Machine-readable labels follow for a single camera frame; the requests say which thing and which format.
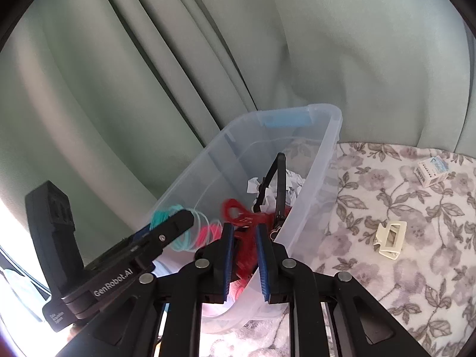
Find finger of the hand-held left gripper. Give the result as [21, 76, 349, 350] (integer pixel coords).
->
[87, 227, 157, 265]
[124, 209, 195, 265]

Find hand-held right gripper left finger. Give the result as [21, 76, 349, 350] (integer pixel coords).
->
[56, 222, 236, 357]

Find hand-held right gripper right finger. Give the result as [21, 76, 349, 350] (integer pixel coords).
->
[255, 224, 432, 357]

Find red hair claw clip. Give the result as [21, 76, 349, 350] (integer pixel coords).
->
[222, 198, 283, 291]

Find teal coil hair ties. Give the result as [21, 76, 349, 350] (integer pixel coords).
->
[149, 203, 209, 251]

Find pink coil hair tie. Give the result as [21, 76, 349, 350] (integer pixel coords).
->
[193, 223, 224, 248]

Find black headband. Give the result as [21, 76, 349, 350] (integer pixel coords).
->
[253, 152, 294, 244]

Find white paper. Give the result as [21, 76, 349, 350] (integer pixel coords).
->
[246, 171, 307, 212]

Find clear plastic storage bin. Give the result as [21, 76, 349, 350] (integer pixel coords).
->
[139, 103, 343, 333]

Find beige hair claw clip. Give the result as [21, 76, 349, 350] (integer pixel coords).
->
[373, 221, 408, 260]

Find pale green curtain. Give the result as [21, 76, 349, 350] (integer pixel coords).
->
[0, 0, 476, 294]

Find small white box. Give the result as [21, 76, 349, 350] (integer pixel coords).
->
[414, 157, 450, 187]

